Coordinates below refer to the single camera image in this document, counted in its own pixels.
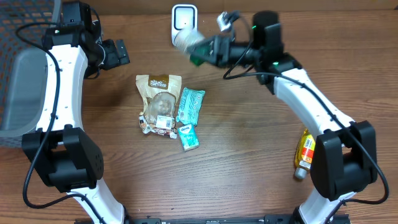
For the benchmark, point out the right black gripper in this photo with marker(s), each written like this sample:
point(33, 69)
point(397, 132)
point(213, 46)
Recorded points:
point(213, 50)

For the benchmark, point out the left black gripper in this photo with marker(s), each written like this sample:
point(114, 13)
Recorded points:
point(115, 59)

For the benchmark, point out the green lidded white jar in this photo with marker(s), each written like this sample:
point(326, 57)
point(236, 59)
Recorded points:
point(186, 38)

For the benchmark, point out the teal wet wipes pack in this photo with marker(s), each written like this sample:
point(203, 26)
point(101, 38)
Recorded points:
point(189, 107)

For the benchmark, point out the brown snack bag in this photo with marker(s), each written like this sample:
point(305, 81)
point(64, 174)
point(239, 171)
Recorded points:
point(160, 94)

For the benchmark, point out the teal Kleenex tissue pack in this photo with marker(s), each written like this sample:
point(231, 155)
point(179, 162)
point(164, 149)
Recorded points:
point(188, 137)

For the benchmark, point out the yellow tea bottle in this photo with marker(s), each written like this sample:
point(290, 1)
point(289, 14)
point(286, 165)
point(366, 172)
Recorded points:
point(304, 155)

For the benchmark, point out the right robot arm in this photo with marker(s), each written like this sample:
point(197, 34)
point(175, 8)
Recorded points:
point(344, 160)

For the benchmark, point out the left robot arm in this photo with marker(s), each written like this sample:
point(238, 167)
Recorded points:
point(59, 150)

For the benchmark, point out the white barcode scanner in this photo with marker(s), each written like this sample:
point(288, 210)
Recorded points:
point(184, 16)

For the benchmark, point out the grey plastic mesh basket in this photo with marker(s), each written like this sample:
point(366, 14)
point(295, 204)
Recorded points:
point(23, 67)

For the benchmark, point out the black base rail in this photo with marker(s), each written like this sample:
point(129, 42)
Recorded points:
point(211, 221)

